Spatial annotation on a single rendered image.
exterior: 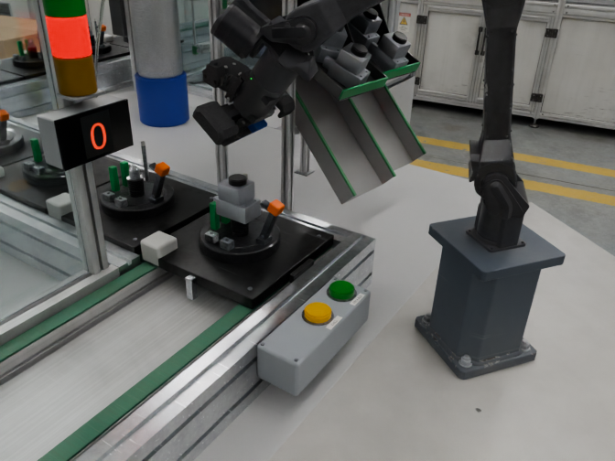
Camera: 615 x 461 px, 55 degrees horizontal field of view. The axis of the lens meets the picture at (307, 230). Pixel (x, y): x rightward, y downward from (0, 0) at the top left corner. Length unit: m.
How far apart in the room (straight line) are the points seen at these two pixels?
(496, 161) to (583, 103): 4.05
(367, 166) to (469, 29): 3.67
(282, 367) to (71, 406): 0.28
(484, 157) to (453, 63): 4.07
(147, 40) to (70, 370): 1.17
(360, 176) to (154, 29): 0.88
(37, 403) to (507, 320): 0.67
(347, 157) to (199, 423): 0.62
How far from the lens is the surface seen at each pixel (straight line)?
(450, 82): 4.93
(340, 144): 1.20
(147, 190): 1.19
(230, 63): 0.93
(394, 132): 1.35
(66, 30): 0.84
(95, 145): 0.88
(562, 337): 1.11
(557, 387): 1.01
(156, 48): 1.85
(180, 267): 0.98
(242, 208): 0.97
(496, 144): 0.84
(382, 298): 1.10
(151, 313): 0.98
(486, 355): 0.97
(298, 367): 0.80
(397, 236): 1.30
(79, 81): 0.85
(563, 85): 4.84
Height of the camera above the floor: 1.50
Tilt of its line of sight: 30 degrees down
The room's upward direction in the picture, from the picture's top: 2 degrees clockwise
